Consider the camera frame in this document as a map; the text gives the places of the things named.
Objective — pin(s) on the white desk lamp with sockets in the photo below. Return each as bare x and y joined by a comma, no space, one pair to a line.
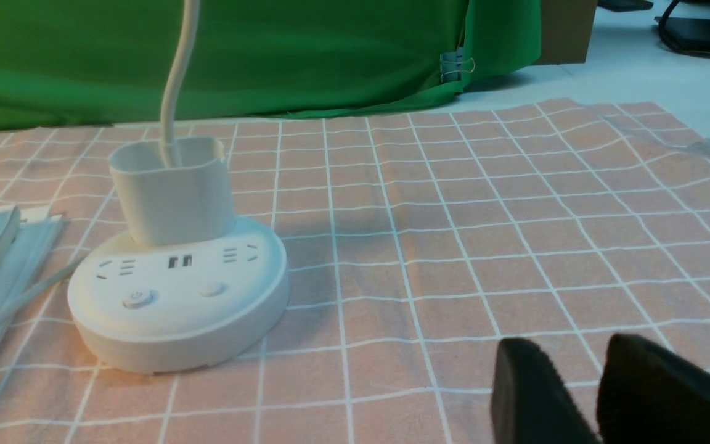
190,283

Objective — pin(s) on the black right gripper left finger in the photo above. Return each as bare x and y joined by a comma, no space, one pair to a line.
529,401

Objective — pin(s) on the bottom blue-edged book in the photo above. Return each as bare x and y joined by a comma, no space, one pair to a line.
26,254

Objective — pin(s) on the pink checkered tablecloth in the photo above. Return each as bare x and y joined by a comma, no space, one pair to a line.
415,243

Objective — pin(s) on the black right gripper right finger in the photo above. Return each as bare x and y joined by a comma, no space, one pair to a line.
648,394

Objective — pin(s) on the brown cardboard box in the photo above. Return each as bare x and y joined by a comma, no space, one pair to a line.
566,30

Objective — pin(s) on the silver binder clip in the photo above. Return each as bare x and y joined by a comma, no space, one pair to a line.
455,65

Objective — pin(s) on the green backdrop cloth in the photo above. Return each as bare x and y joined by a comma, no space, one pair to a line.
74,63

